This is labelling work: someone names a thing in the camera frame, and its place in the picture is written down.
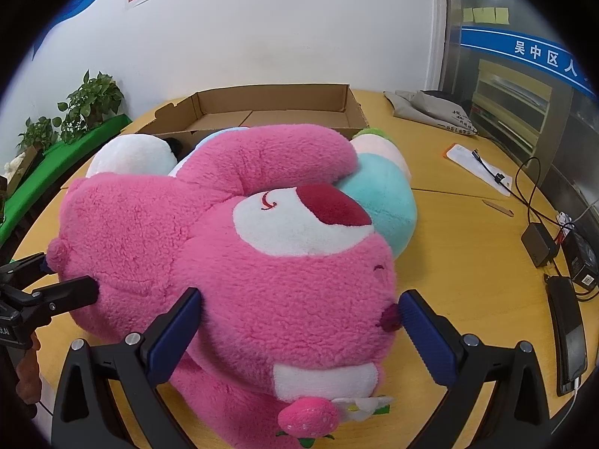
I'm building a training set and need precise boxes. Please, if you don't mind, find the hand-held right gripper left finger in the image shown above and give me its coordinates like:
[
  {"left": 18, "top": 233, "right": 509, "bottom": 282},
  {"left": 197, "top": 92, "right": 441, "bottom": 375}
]
[{"left": 51, "top": 287, "right": 203, "bottom": 449}]

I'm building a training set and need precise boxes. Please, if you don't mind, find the small black power adapter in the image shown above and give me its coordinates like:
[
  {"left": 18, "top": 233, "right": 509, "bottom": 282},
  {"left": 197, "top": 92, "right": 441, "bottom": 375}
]
[{"left": 521, "top": 222, "right": 557, "bottom": 268}]

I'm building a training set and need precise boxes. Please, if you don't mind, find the small potted green plant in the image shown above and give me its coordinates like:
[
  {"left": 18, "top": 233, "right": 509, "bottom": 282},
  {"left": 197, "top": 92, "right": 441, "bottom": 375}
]
[{"left": 21, "top": 117, "right": 59, "bottom": 150}]

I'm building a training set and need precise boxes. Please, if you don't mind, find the shelf behind glass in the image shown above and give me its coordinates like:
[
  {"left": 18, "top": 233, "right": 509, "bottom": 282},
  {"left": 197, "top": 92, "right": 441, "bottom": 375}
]
[{"left": 470, "top": 58, "right": 553, "bottom": 160}]

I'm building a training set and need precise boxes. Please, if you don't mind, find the clear white-rimmed phone case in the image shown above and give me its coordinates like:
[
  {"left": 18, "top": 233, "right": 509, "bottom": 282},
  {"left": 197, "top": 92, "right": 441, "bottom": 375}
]
[{"left": 441, "top": 143, "right": 513, "bottom": 197}]

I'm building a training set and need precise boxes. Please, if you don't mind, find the person's left hand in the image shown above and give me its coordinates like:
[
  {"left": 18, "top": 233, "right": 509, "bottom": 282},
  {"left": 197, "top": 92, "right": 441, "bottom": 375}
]
[{"left": 16, "top": 337, "right": 44, "bottom": 405}]

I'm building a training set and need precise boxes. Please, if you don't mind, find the tall potted green plant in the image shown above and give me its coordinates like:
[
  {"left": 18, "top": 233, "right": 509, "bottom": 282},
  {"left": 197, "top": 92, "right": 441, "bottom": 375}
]
[{"left": 58, "top": 70, "right": 125, "bottom": 143}]

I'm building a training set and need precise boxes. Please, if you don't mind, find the white plush toy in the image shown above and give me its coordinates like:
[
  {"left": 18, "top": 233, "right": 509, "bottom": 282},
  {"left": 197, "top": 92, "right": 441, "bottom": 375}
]
[{"left": 85, "top": 135, "right": 183, "bottom": 179}]

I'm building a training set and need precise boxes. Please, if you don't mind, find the white cable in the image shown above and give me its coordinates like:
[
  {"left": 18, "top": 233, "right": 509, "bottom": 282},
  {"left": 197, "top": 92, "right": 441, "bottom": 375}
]
[{"left": 568, "top": 376, "right": 584, "bottom": 412}]

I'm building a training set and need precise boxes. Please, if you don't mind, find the green mat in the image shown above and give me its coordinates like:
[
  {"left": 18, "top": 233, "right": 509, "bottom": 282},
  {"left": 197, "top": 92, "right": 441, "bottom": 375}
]
[{"left": 0, "top": 114, "right": 134, "bottom": 244}]

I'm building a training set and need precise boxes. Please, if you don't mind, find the black smartphone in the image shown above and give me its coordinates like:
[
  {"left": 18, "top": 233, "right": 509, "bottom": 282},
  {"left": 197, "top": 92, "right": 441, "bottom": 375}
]
[{"left": 545, "top": 275, "right": 589, "bottom": 396}]

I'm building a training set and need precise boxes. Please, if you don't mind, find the grey cloth bag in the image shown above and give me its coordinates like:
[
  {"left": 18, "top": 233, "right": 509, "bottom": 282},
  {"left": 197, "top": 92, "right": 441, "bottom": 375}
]
[{"left": 384, "top": 90, "right": 479, "bottom": 137}]

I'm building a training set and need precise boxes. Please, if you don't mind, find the large black power adapter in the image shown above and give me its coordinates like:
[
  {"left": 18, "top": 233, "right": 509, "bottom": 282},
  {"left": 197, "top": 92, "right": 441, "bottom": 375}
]
[{"left": 564, "top": 231, "right": 599, "bottom": 291}]

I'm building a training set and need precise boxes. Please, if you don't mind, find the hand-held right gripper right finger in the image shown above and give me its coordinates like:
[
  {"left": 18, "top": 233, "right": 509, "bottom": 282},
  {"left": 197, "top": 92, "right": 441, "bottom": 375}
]
[{"left": 398, "top": 289, "right": 551, "bottom": 449}]

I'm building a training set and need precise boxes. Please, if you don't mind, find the blue sign strip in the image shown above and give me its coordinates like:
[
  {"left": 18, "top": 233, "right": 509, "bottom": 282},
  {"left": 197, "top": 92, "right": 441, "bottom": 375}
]
[{"left": 461, "top": 25, "right": 593, "bottom": 97}]

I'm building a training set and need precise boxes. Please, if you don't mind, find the cardboard box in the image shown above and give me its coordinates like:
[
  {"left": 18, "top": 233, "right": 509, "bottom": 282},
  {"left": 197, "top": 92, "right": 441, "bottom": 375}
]
[{"left": 124, "top": 83, "right": 370, "bottom": 160}]

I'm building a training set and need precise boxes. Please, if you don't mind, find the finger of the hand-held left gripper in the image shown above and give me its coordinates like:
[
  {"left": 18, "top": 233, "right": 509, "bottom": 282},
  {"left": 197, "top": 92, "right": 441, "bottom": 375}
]
[
  {"left": 19, "top": 275, "right": 100, "bottom": 323},
  {"left": 0, "top": 253, "right": 50, "bottom": 291}
]

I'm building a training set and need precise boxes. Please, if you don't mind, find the pink plush bear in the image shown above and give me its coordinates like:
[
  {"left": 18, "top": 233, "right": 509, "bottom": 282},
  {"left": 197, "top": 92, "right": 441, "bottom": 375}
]
[{"left": 47, "top": 124, "right": 401, "bottom": 449}]

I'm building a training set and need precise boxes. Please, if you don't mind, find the black charging cable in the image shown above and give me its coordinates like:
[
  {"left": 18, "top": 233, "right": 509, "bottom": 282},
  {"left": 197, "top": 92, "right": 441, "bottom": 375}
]
[{"left": 472, "top": 149, "right": 562, "bottom": 244}]

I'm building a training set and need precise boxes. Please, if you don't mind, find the light blue plush toy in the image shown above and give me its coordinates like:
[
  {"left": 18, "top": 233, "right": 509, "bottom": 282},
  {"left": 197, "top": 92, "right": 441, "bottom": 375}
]
[{"left": 168, "top": 126, "right": 249, "bottom": 178}]

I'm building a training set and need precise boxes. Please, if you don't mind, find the small wooden stick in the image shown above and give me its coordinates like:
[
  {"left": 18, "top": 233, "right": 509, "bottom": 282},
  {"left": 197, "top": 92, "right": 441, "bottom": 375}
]
[{"left": 482, "top": 199, "right": 514, "bottom": 217}]

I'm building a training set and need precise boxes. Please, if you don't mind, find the teal and green plush toy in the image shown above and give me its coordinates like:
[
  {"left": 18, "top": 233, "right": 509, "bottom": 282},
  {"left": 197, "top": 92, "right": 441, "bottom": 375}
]
[{"left": 338, "top": 127, "right": 418, "bottom": 259}]

